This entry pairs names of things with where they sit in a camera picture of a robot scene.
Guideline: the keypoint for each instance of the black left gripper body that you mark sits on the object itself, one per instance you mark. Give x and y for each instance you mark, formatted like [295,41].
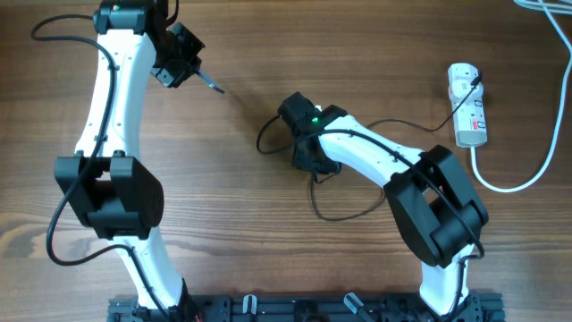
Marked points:
[178,58]

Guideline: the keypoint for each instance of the blue screen smartphone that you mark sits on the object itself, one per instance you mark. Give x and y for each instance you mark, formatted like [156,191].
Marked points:
[210,82]

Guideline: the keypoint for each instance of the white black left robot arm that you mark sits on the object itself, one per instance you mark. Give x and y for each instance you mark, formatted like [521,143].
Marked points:
[104,181]

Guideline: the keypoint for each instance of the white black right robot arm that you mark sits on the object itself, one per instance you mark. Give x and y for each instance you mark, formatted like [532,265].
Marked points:
[435,206]

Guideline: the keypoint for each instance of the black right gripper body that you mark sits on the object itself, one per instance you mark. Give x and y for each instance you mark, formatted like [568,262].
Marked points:
[316,163]

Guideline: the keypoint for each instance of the white power strip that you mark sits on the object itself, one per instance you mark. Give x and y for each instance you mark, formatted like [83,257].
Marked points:
[468,116]

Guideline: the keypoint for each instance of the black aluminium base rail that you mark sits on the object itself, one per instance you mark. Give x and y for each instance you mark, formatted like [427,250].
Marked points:
[476,307]

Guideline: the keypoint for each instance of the white charger plug adapter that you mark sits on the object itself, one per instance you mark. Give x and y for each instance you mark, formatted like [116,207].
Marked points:
[461,88]

